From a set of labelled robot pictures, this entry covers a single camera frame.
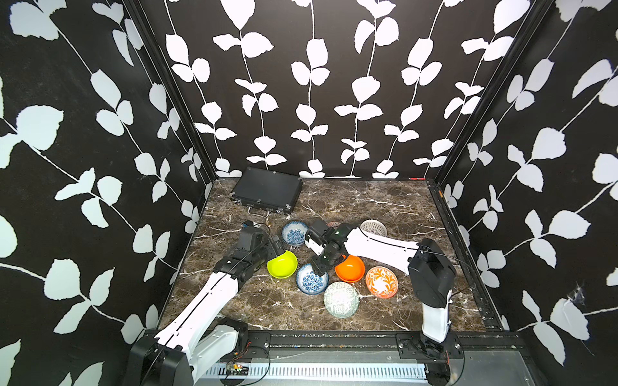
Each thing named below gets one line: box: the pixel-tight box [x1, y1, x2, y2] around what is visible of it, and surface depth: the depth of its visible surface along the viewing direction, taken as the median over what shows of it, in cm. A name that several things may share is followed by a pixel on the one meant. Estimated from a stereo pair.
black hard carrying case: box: [230, 166, 304, 219], surface depth 111 cm
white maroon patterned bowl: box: [360, 218, 388, 238], surface depth 101 cm
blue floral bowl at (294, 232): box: [281, 220, 309, 247], surface depth 100 cm
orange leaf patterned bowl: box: [365, 265, 399, 300], surface depth 87 cm
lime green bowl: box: [266, 250, 299, 280], surface depth 90 cm
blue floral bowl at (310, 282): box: [296, 262, 330, 296], surface depth 88 cm
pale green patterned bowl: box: [323, 281, 360, 319], surface depth 83 cm
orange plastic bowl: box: [333, 254, 366, 284], surface depth 89 cm
